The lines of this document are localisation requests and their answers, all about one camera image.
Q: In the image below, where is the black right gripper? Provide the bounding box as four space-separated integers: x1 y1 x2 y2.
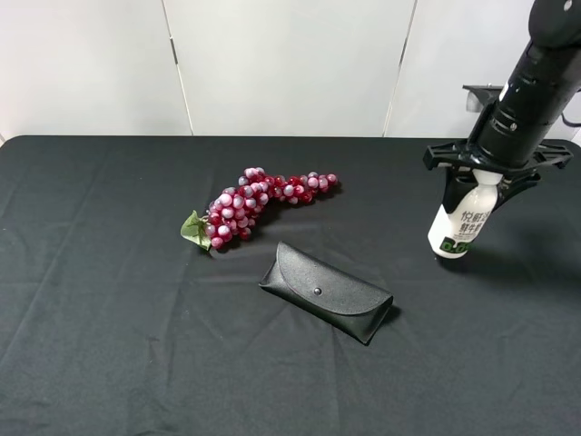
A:
423 139 574 213

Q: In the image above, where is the white milk bottle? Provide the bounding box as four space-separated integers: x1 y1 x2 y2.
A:
428 170 502 259

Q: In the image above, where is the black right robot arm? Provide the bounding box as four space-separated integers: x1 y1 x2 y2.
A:
424 1 580 213

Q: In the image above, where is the black leather glasses case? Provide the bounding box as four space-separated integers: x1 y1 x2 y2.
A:
259 242 393 345

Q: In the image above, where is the red artificial grape bunch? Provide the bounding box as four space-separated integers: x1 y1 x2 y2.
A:
180 167 340 251

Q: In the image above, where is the black tablecloth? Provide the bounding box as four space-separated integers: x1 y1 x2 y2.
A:
1 136 580 435

